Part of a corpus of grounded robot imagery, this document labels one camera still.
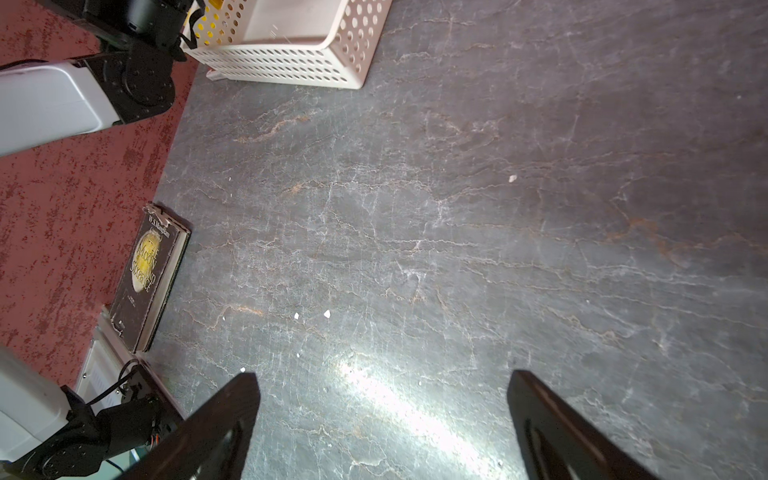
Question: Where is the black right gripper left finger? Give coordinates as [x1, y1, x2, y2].
[120, 372, 261, 479]

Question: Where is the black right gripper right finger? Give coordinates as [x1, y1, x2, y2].
[507, 370, 655, 480]

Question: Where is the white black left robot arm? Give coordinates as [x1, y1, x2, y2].
[1, 43, 181, 479]

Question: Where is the black hardcover book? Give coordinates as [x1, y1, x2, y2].
[109, 203, 191, 354]

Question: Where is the white perforated plastic basket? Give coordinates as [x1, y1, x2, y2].
[182, 0, 392, 90]

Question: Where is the yellow metal pencil bucket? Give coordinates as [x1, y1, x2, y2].
[191, 0, 244, 46]

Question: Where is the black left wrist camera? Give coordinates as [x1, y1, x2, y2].
[35, 0, 202, 61]

